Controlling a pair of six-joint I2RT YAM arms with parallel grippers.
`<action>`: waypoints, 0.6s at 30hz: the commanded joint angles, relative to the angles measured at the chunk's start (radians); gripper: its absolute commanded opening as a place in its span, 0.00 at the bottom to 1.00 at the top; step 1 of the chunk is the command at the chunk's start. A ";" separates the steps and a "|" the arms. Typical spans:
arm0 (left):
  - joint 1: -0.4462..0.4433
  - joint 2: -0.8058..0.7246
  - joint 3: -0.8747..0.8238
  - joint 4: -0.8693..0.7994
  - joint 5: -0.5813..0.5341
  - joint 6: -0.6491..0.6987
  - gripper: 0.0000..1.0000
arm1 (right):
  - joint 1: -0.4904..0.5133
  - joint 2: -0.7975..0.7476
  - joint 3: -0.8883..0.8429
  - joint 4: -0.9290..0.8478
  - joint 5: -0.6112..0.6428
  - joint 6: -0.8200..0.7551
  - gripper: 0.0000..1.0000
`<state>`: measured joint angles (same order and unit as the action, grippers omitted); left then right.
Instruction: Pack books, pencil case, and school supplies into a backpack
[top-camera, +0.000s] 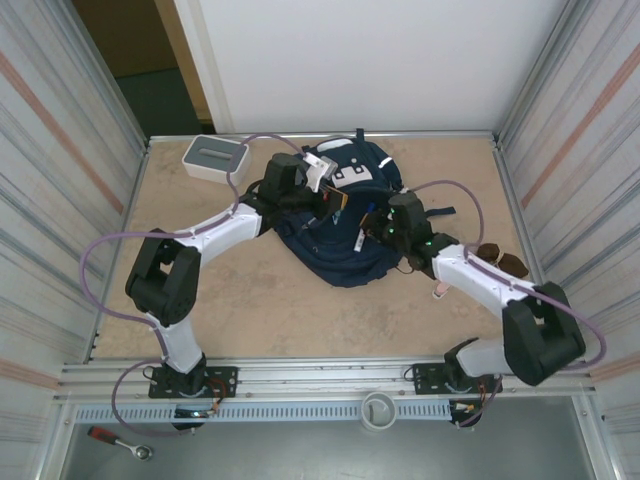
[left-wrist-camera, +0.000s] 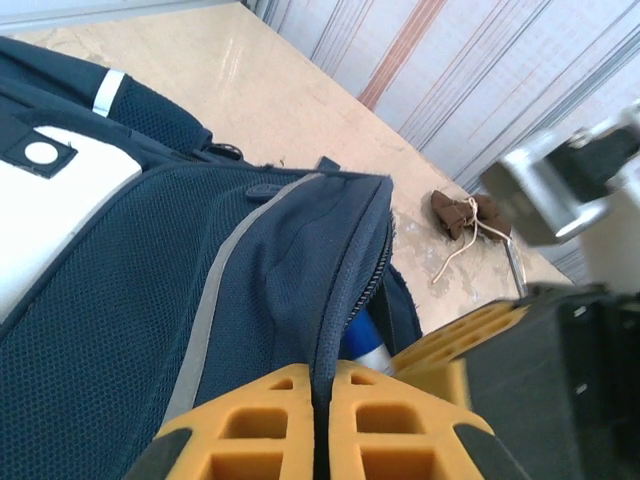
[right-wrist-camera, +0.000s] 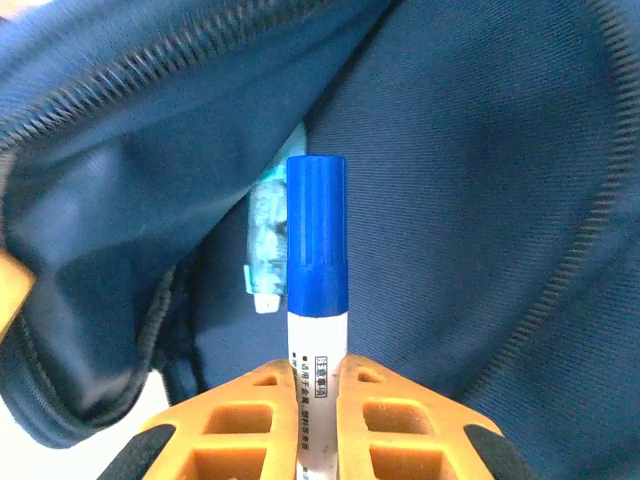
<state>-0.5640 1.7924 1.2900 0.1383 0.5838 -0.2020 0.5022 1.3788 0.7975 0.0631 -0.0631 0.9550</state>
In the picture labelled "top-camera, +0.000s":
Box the white marker blue cap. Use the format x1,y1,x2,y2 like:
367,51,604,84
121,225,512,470
353,202,377,251

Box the navy blue backpack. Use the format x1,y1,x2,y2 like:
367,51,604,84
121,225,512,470
272,128,456,289

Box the white grey tissue box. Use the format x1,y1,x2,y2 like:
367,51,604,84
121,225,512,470
181,134,250,187

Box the brown sunglasses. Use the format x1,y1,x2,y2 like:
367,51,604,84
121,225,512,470
474,243,530,279

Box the aluminium table frame bar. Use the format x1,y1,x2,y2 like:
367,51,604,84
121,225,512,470
147,130,501,146

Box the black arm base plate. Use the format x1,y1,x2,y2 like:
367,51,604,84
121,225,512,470
148,364,239,400
412,360,501,396

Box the aluminium mounting rail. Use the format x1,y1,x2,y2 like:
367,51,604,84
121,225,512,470
52,354,599,405

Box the grey slotted cable duct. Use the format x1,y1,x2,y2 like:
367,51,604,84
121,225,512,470
73,402,454,424

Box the red handled ratchet wrench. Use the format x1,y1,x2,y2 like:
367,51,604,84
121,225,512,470
87,424,155,461

